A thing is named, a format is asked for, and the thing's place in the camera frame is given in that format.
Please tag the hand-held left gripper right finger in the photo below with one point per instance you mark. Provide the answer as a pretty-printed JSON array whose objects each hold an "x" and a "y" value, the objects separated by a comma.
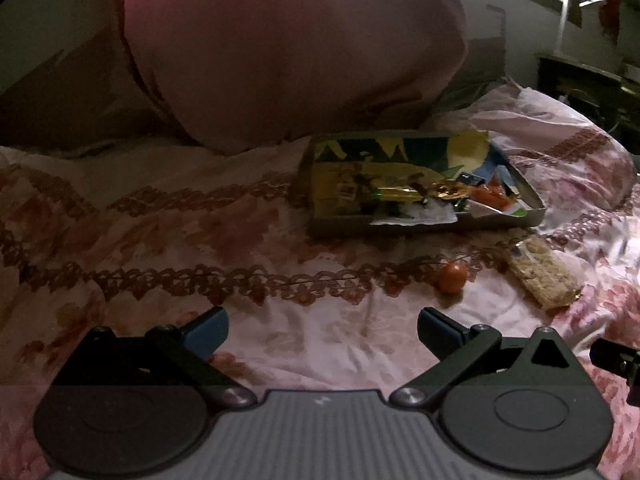
[{"x": 440, "y": 332}]

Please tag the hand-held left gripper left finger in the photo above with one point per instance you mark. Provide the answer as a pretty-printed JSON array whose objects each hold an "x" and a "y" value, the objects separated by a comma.
[{"x": 207, "y": 334}]

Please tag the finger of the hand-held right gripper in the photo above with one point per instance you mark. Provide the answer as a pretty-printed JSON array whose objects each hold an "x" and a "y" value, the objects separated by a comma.
[{"x": 607, "y": 355}]

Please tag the white snack packet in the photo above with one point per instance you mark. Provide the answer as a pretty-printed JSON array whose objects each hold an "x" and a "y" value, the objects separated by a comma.
[{"x": 415, "y": 215}]

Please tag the gold snack packet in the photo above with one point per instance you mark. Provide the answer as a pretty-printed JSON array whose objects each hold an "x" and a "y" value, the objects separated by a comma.
[{"x": 450, "y": 191}]

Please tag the green snack packet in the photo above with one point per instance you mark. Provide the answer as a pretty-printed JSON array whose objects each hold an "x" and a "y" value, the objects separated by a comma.
[{"x": 400, "y": 192}]

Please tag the yellow blue cardboard tray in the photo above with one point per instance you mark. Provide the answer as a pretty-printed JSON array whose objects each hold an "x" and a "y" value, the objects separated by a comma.
[{"x": 330, "y": 222}]

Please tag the blue and white stick packet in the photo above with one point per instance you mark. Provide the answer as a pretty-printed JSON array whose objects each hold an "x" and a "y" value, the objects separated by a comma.
[{"x": 472, "y": 177}]

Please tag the small orange tomato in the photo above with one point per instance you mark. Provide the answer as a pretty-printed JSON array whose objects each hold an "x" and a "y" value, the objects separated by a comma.
[{"x": 452, "y": 277}]

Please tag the pink floral blanket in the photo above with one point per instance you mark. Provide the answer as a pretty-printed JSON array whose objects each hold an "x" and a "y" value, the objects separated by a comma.
[{"x": 150, "y": 260}]

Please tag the dark wooden side cabinet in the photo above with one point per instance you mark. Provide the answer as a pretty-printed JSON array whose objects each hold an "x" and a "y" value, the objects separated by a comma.
[{"x": 575, "y": 80}]

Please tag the brown headboard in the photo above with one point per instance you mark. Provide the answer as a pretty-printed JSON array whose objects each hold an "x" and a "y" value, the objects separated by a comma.
[{"x": 65, "y": 95}]

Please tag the large pink pillow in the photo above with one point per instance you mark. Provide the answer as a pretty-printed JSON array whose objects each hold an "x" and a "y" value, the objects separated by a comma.
[{"x": 290, "y": 45}]

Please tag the white lamp stand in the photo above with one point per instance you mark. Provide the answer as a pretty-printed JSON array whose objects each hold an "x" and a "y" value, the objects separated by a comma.
[{"x": 562, "y": 25}]

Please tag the red hanging decoration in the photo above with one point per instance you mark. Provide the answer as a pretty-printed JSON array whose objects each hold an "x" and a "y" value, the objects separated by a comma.
[{"x": 611, "y": 5}]

